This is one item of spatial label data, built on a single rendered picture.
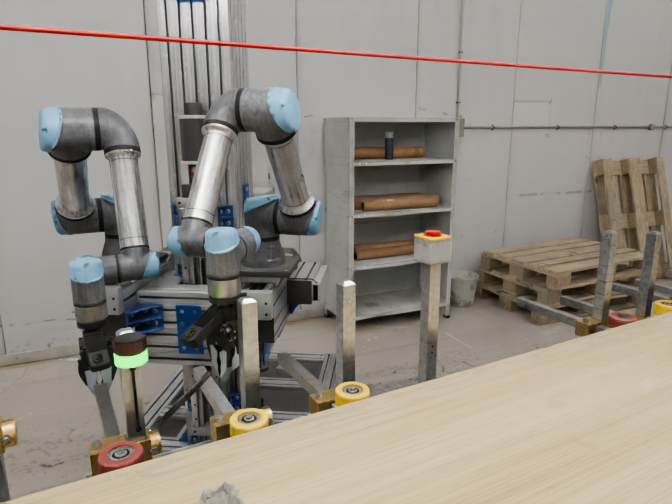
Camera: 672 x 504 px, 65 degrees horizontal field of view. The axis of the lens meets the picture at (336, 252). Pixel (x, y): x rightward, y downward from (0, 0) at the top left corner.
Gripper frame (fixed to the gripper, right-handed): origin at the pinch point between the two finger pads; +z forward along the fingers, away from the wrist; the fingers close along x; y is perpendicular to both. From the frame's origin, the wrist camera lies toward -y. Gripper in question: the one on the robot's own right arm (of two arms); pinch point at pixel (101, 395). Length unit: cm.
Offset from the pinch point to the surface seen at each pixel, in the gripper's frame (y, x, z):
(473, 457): -74, -57, -8
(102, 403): -11.5, 0.5, -3.7
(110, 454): -40.9, 1.6, -8.5
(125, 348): -38.7, -3.0, -27.8
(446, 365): 102, -207, 84
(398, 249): 186, -226, 28
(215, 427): -33.6, -20.1, -3.5
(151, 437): -32.7, -6.9, -4.6
